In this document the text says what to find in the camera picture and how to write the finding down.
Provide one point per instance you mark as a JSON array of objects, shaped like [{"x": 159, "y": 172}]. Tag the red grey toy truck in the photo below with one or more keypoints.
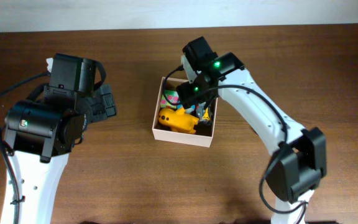
[{"x": 204, "y": 114}]

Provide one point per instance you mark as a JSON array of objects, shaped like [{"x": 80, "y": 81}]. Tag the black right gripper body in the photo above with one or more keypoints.
[{"x": 188, "y": 97}]

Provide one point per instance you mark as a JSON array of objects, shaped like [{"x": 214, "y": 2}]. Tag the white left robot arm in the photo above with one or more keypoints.
[{"x": 36, "y": 142}]

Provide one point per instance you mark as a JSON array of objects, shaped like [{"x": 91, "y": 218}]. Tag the colourful puzzle cube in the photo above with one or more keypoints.
[{"x": 169, "y": 99}]

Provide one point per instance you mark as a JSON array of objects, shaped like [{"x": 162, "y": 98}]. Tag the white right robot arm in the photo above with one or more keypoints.
[{"x": 298, "y": 156}]

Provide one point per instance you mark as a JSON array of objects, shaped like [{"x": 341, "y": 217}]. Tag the blue penguin ball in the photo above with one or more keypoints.
[{"x": 188, "y": 110}]

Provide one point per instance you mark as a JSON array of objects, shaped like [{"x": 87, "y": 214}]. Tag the beige cardboard box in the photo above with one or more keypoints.
[{"x": 203, "y": 136}]

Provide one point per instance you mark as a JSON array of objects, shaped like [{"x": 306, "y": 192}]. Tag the yellow plastic toy animal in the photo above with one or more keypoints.
[{"x": 178, "y": 120}]

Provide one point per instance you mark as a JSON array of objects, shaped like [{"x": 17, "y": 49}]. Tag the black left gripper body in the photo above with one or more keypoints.
[{"x": 106, "y": 101}]

